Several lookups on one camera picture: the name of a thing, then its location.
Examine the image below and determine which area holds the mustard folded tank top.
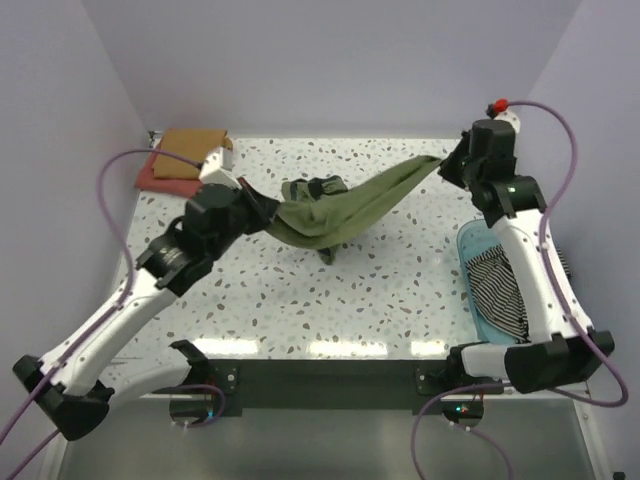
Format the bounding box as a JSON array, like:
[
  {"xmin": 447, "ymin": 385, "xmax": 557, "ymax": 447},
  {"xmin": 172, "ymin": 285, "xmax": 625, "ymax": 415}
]
[{"xmin": 152, "ymin": 128, "xmax": 233, "ymax": 180}]

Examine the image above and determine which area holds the striped black white tank top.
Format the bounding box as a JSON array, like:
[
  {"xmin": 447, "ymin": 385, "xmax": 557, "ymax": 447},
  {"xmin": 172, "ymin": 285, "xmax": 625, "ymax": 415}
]
[{"xmin": 465, "ymin": 243, "xmax": 572, "ymax": 345}]

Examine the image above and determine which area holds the olive green tank top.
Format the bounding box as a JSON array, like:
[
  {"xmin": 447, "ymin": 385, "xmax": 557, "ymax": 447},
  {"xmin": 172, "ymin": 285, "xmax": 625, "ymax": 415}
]
[{"xmin": 266, "ymin": 155, "xmax": 441, "ymax": 265}]

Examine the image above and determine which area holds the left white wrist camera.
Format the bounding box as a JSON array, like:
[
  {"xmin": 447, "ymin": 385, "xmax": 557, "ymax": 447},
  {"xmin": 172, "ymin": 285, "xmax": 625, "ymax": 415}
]
[{"xmin": 198, "ymin": 147, "xmax": 240, "ymax": 189}]

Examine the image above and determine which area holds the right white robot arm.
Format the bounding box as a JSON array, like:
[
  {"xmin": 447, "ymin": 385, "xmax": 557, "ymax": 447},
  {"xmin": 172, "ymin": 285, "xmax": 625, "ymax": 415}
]
[{"xmin": 439, "ymin": 119, "xmax": 615, "ymax": 393}]

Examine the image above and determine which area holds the salmon red folded tank top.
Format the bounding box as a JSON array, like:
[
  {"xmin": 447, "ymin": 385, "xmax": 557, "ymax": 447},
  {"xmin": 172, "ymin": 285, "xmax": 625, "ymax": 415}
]
[{"xmin": 135, "ymin": 152, "xmax": 202, "ymax": 198}]

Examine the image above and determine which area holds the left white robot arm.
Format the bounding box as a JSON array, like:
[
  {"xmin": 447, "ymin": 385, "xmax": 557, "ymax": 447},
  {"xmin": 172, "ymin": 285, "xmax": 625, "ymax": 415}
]
[{"xmin": 13, "ymin": 180, "xmax": 279, "ymax": 441}]

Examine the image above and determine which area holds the blue translucent plastic bin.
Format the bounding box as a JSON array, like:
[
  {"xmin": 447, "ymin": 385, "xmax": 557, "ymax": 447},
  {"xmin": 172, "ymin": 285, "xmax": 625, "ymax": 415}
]
[{"xmin": 457, "ymin": 220, "xmax": 529, "ymax": 345}]

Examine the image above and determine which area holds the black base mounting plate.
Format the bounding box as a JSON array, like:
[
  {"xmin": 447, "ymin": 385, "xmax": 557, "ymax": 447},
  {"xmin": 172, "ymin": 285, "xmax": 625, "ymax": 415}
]
[{"xmin": 169, "ymin": 344, "xmax": 504, "ymax": 426}]

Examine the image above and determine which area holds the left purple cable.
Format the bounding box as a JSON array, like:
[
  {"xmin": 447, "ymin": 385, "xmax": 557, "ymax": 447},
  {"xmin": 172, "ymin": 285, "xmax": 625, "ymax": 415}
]
[{"xmin": 0, "ymin": 148, "xmax": 206, "ymax": 480}]

